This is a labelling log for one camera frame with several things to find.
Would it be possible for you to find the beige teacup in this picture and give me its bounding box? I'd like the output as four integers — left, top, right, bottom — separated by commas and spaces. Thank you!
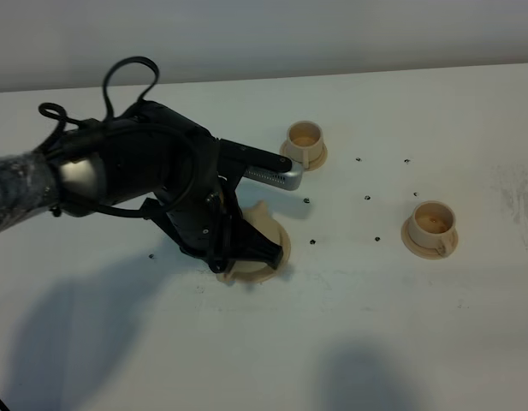
409, 201, 456, 233
284, 121, 325, 169

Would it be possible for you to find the beige cup saucer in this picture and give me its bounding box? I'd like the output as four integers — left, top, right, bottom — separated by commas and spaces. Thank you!
280, 142, 328, 171
400, 218, 459, 260

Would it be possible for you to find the beige near cup saucer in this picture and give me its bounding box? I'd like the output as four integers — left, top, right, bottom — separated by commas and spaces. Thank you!
400, 218, 459, 260

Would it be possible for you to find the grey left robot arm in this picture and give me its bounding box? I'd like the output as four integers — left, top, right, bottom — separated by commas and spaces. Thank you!
0, 100, 293, 273

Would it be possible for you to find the beige far teacup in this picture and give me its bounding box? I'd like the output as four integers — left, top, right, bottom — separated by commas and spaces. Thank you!
284, 121, 325, 169

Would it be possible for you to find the beige far cup saucer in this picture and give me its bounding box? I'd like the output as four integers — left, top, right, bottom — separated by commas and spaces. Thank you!
280, 142, 328, 171

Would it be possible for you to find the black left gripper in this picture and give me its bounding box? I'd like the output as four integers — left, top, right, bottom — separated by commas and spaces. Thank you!
53, 100, 283, 272

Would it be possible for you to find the beige teapot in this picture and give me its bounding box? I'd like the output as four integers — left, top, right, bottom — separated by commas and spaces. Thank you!
241, 200, 289, 247

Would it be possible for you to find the beige near teacup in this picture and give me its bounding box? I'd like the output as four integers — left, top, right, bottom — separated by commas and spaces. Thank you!
409, 201, 456, 233

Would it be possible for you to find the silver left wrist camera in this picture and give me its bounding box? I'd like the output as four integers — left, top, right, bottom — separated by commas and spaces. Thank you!
217, 140, 304, 191

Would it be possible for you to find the beige teapot saucer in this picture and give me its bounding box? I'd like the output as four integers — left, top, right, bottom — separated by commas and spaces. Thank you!
216, 223, 291, 283

